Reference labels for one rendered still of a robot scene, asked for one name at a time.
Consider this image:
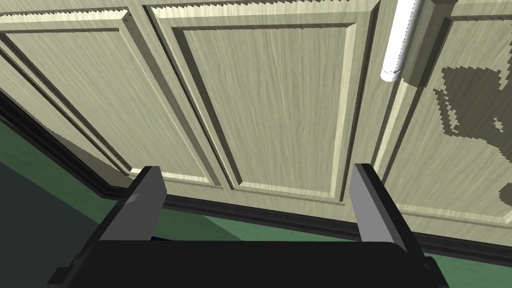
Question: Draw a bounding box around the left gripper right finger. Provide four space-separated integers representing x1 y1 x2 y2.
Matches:
349 162 426 261

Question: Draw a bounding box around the white bar handle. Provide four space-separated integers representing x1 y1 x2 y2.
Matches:
379 0 425 83

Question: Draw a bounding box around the beige wooden cupboard door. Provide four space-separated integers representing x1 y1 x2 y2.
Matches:
141 0 381 207
369 0 512 249
0 7 225 189

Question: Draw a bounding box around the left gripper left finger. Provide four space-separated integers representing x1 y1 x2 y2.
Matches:
88 165 168 243

